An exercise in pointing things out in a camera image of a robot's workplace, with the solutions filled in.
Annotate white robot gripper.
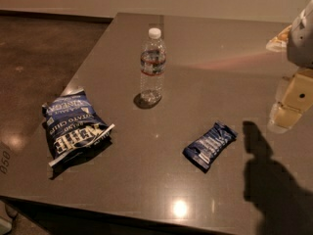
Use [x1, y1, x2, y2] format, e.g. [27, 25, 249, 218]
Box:
[266, 0, 313, 134]

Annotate small blue snack packet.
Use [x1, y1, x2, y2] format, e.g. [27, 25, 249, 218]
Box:
[183, 121, 238, 172]

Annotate blue potato chips bag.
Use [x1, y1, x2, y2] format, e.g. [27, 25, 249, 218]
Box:
[42, 89, 114, 167]

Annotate clear plastic water bottle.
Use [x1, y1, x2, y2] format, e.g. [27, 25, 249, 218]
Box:
[140, 27, 166, 106]

